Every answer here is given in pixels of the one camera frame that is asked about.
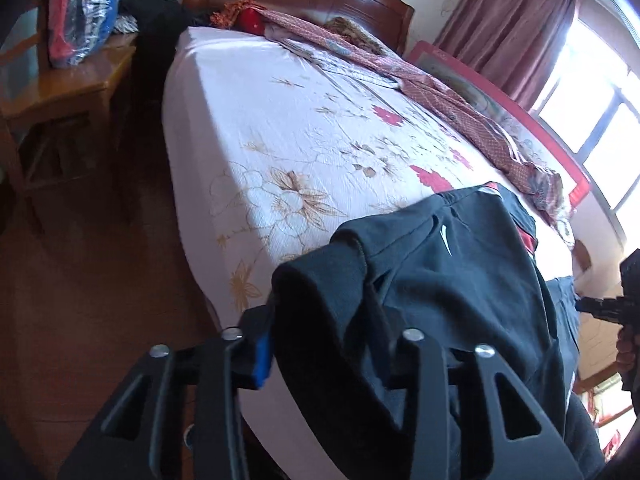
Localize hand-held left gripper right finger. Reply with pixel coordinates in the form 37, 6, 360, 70
367, 285, 586, 480

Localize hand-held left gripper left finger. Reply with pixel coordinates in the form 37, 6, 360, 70
57, 307, 274, 480

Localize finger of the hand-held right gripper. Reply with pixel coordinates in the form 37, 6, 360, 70
575, 296, 626, 319

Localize black pants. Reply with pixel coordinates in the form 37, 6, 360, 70
270, 182, 606, 480

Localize person's right hand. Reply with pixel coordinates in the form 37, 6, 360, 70
615, 326, 638, 372

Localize window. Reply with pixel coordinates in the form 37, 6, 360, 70
530, 10, 640, 271

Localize bed with floral sheet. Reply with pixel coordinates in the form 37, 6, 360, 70
162, 25, 583, 480

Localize red checked quilt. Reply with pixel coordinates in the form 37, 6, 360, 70
260, 7, 576, 226

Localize pink curtain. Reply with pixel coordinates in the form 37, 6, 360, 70
432, 0, 583, 111

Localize pale printed folded sheet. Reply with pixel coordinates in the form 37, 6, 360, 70
264, 25, 401, 92

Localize wooden chair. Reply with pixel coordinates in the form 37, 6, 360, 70
0, 0, 138, 241

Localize red pillow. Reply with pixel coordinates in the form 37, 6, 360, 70
236, 7, 273, 36

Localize brown floral pillow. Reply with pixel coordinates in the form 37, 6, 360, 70
325, 16, 391, 56

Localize orange fringed cloth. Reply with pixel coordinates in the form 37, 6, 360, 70
210, 0, 266, 30

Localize black clothes pile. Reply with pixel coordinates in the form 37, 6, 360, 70
117, 0, 206, 106

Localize striped cloth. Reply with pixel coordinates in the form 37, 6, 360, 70
112, 14, 147, 37

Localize plastic bag of clothes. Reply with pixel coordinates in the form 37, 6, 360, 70
40, 0, 123, 68

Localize pink bed rail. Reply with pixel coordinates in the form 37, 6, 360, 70
407, 40, 593, 206

